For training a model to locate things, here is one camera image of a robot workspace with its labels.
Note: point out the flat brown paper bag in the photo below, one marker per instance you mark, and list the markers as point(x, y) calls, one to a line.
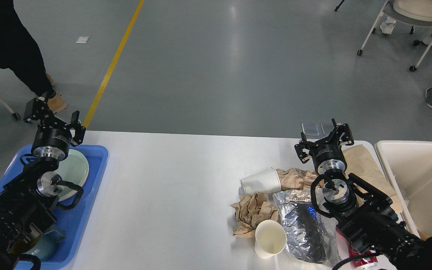
point(361, 163)

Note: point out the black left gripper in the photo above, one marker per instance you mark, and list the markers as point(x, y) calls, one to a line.
point(50, 140)

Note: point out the crumpled brown paper front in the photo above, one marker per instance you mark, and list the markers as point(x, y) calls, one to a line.
point(250, 211)

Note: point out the white paper cup upright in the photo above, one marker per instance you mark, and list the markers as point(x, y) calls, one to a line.
point(270, 239)

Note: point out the floor outlet plate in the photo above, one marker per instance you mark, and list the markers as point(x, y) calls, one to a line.
point(310, 129)
point(328, 128)

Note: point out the teal mug yellow inside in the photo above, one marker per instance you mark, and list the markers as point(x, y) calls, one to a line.
point(44, 246)

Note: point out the floor outlet plate right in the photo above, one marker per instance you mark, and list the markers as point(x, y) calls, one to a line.
point(328, 128)

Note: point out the person in black clothes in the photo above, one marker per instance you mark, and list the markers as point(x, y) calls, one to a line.
point(20, 53)

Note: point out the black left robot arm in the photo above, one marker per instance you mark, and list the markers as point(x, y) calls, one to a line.
point(28, 200)

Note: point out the floor outlet plate left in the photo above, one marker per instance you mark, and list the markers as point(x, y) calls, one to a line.
point(310, 129)

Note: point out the white rolling chair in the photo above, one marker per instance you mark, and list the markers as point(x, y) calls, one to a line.
point(416, 13)

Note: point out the white plastic bin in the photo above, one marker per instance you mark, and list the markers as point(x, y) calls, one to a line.
point(408, 167)

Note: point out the yellow plate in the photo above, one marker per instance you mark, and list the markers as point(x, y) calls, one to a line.
point(67, 192)

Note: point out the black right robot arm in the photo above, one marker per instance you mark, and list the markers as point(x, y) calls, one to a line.
point(363, 212)

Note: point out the red soda can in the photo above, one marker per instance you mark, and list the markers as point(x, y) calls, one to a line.
point(359, 261)

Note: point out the blue plastic tray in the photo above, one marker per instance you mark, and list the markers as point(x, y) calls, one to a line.
point(74, 221)

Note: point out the silver foil bag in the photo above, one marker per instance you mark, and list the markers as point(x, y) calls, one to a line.
point(311, 237)

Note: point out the crumpled brown paper back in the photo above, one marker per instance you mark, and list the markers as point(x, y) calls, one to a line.
point(295, 179)

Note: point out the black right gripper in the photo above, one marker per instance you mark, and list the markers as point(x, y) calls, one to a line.
point(329, 156)

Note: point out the white paper cup lying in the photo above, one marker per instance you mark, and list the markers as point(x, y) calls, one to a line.
point(266, 181)

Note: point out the green plate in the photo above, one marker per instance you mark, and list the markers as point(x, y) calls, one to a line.
point(74, 169)

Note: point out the crumpled brown paper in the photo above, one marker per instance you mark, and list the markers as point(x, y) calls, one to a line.
point(295, 179)
point(250, 211)

